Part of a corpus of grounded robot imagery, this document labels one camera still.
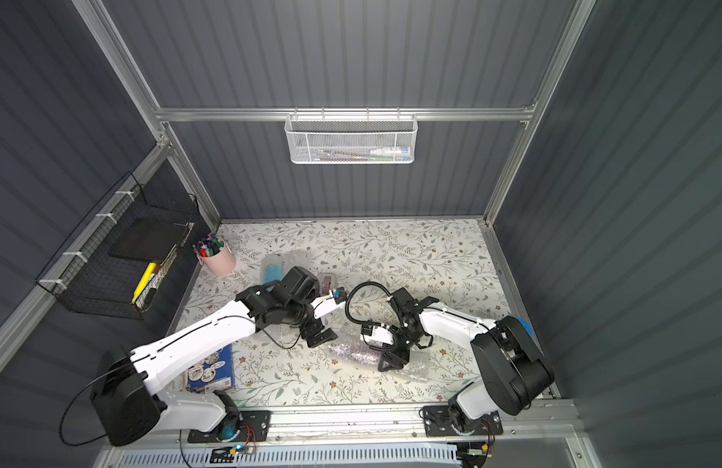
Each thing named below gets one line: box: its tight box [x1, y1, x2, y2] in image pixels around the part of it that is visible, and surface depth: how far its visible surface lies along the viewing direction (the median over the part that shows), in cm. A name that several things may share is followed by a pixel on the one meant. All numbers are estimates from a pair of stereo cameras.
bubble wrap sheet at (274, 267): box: [259, 253, 294, 286], surface depth 103 cm
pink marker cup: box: [193, 234, 236, 277], surface depth 100 cm
